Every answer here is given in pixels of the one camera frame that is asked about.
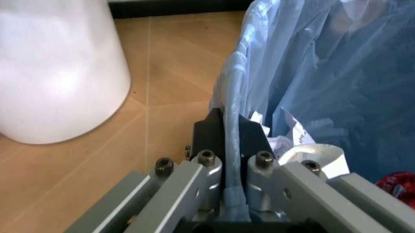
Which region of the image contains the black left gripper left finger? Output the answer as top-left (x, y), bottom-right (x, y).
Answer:
top-left (63, 107), bottom-right (225, 233)

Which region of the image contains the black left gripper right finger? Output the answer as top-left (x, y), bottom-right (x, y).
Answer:
top-left (238, 115), bottom-right (415, 233)

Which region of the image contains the trash bin with blue bag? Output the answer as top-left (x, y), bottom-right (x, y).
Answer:
top-left (207, 0), bottom-right (415, 222)

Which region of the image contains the red snack wrapper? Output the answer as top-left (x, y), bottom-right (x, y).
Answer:
top-left (375, 171), bottom-right (415, 205)

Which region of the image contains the white rounded toilet base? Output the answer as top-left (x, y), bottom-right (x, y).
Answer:
top-left (0, 0), bottom-right (133, 145)

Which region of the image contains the dark baseboard strip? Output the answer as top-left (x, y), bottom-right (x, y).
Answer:
top-left (107, 0), bottom-right (257, 20)

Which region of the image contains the crumpled white paper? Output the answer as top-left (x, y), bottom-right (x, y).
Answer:
top-left (248, 110), bottom-right (316, 161)

